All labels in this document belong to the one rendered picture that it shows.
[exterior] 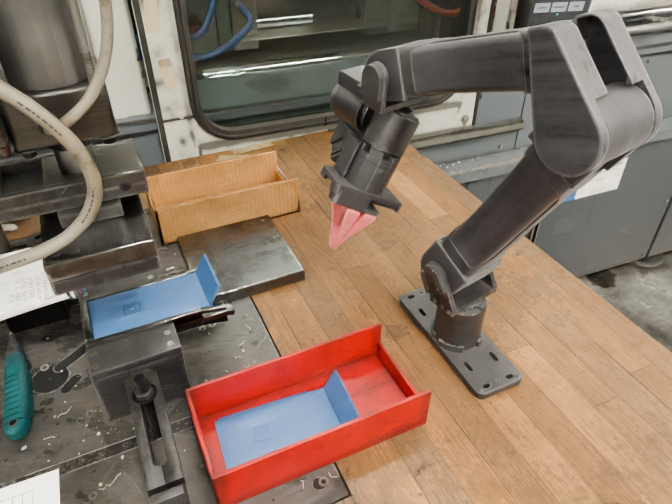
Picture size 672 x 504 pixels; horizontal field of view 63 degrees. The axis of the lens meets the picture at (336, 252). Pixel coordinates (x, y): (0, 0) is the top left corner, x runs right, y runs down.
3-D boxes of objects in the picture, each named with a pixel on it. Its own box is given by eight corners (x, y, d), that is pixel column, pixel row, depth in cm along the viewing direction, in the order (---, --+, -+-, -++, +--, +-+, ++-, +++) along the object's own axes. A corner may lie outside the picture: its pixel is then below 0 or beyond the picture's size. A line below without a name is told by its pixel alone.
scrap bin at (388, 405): (426, 423, 65) (432, 391, 61) (219, 511, 56) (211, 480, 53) (378, 354, 73) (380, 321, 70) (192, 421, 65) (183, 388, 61)
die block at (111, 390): (192, 393, 68) (182, 352, 64) (108, 422, 65) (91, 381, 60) (161, 295, 83) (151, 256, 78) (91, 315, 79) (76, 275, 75)
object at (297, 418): (359, 430, 63) (359, 414, 62) (228, 475, 59) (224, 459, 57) (336, 384, 69) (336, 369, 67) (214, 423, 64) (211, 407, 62)
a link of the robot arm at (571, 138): (352, 52, 64) (600, 18, 39) (409, 38, 68) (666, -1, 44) (370, 155, 68) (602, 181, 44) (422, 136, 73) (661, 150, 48)
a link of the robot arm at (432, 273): (421, 259, 67) (454, 284, 64) (470, 235, 72) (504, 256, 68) (416, 297, 71) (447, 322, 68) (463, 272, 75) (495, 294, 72)
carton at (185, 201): (300, 215, 101) (298, 178, 96) (163, 249, 93) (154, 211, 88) (276, 183, 110) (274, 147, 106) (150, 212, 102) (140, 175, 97)
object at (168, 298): (223, 303, 69) (220, 285, 67) (94, 341, 64) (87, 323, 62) (208, 270, 74) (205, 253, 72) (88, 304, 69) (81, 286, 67)
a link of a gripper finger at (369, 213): (295, 226, 77) (322, 167, 73) (338, 238, 80) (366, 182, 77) (308, 251, 71) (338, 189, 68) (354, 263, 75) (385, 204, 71)
